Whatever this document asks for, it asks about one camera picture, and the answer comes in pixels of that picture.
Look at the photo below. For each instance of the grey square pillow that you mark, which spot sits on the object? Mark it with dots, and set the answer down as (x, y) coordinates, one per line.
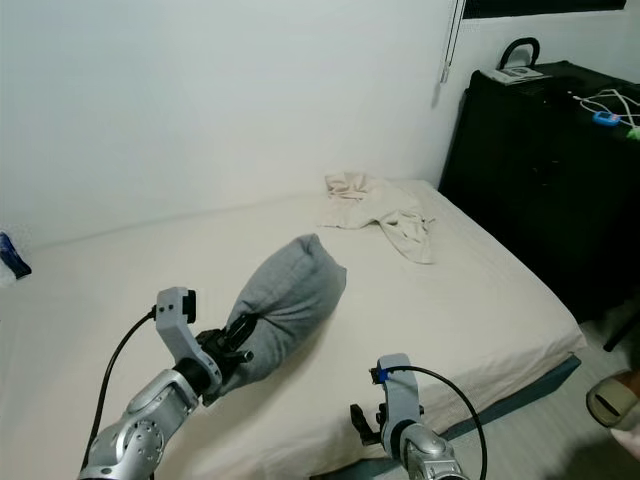
(300, 295)

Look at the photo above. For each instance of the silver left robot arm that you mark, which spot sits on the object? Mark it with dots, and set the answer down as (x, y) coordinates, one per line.
(150, 430)

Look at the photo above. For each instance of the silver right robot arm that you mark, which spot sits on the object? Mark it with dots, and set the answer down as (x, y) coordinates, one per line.
(430, 455)

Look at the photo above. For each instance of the bed mattress with cream sheet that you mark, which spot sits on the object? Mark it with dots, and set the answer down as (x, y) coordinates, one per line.
(460, 300)

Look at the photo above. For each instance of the blue-grey bed base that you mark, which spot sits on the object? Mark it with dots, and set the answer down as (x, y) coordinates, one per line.
(530, 390)

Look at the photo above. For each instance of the crumpled cream garment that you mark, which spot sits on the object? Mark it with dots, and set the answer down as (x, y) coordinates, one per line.
(390, 212)

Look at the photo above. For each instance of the dark blue object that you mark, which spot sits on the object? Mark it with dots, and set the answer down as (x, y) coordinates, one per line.
(15, 255)

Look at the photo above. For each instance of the white paper booklet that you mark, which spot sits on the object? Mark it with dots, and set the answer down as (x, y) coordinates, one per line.
(512, 75)

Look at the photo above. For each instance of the small blue gadget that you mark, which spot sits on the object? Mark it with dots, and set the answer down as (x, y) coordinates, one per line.
(606, 118)

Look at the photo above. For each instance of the small green gadget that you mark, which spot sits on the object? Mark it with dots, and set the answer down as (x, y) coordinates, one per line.
(633, 133)

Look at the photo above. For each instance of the dark window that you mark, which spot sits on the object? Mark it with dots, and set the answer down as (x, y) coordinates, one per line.
(550, 7)

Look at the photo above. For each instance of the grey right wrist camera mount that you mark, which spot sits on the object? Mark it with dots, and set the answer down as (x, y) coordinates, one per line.
(400, 395)

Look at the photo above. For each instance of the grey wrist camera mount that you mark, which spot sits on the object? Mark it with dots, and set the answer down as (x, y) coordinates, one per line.
(400, 395)
(178, 320)

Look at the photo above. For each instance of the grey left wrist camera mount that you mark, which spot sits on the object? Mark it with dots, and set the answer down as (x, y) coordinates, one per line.
(178, 320)

